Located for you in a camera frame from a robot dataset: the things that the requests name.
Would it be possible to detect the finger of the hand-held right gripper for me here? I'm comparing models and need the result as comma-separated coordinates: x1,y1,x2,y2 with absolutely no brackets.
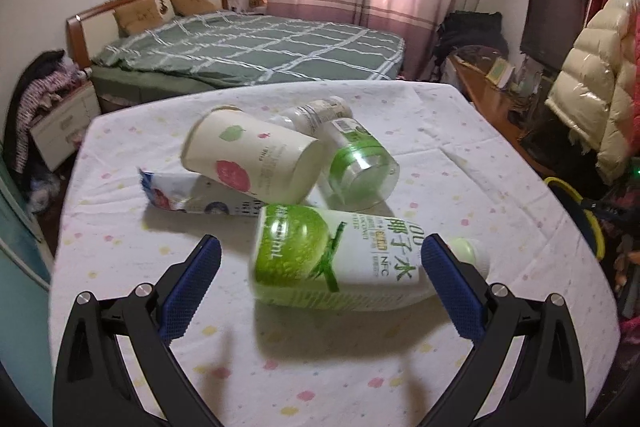
582,199,640,228

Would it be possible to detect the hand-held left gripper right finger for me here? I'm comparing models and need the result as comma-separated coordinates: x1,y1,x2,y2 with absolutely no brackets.
421,234,586,427

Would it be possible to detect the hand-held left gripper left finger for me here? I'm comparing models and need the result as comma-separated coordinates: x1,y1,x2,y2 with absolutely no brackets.
52,234,223,427

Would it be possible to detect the yellow rimmed trash bin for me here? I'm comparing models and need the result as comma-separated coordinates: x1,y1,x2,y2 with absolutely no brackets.
542,177,607,264

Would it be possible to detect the blue white snack packet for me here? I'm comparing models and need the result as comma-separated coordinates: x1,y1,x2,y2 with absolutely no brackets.
137,167,268,219

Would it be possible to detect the green white drink bottle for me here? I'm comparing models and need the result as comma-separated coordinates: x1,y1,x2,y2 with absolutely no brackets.
249,203,491,312

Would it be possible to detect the fruit print paper cup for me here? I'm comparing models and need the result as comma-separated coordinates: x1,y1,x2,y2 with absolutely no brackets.
181,106,326,204

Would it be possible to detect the clear bottle with green label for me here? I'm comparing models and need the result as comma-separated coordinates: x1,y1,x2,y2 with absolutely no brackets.
317,117,402,212

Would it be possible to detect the clear bottle with white cap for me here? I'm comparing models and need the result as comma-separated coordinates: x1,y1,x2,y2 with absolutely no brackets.
267,96,353,138

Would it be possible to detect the red dotted puffer jacket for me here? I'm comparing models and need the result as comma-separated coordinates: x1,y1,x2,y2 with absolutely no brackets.
592,0,640,148

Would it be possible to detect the cream puffer jacket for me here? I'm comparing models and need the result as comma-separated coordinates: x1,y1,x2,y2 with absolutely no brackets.
545,0,638,185

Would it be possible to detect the white spotted tablecloth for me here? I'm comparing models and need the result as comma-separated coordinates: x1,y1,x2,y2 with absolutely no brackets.
49,79,623,427

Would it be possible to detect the wooden sideboard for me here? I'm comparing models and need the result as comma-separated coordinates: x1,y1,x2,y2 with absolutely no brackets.
450,54,557,178

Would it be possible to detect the glass sliding wardrobe door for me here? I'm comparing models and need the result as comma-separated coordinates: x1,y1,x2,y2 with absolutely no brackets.
0,154,56,413

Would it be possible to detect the crumpled plastic bag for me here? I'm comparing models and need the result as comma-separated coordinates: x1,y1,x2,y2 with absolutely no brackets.
29,167,67,214

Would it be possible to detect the black television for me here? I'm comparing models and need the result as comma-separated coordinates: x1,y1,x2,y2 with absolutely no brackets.
520,0,592,72

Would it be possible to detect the white nightstand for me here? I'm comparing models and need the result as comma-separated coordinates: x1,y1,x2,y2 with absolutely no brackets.
27,82,103,172

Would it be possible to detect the dark clothes pile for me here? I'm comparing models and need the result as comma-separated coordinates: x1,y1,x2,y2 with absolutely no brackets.
434,10,511,64

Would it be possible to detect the patterned purple garment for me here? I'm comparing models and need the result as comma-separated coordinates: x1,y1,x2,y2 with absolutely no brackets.
20,61,87,128

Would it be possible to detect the pile of clothes on cabinet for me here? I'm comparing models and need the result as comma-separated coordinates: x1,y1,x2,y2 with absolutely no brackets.
2,49,67,178

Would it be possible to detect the green checked duvet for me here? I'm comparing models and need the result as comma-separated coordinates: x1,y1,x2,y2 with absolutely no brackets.
90,9,405,91

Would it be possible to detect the brown bear pillow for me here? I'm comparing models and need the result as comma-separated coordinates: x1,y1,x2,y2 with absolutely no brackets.
168,0,219,16
112,0,160,35

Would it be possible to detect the wooden bed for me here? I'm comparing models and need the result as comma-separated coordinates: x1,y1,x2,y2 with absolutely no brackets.
66,0,406,115

